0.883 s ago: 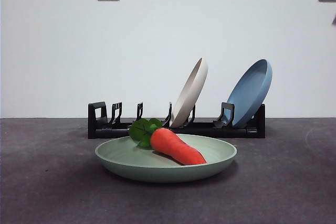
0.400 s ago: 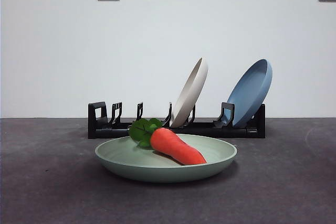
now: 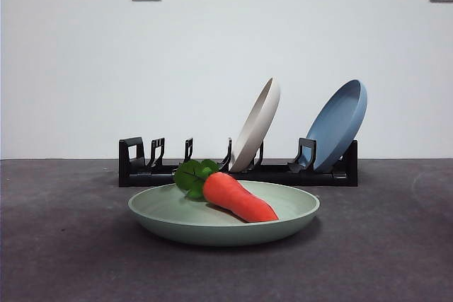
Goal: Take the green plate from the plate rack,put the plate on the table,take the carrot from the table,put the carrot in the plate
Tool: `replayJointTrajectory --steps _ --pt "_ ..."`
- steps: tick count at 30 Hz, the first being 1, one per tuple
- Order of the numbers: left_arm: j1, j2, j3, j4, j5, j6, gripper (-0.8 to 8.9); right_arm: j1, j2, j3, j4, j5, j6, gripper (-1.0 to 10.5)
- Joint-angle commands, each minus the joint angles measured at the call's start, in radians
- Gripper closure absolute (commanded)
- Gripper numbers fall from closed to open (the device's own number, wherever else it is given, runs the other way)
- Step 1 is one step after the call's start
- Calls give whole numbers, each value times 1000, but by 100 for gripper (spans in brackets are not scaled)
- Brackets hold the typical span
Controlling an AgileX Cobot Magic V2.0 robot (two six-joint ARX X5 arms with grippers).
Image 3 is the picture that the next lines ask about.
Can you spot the orange carrot with green leaves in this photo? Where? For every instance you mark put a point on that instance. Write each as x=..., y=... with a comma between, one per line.
x=233, y=196

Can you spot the green round plate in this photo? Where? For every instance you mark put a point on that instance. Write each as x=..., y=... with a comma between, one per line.
x=170, y=217

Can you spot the blue round plate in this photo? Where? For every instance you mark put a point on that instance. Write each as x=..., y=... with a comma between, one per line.
x=336, y=128

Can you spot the beige round plate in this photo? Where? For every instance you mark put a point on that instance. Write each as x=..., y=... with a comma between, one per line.
x=255, y=128

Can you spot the black plate rack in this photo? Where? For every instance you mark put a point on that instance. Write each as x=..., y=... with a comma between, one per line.
x=301, y=177

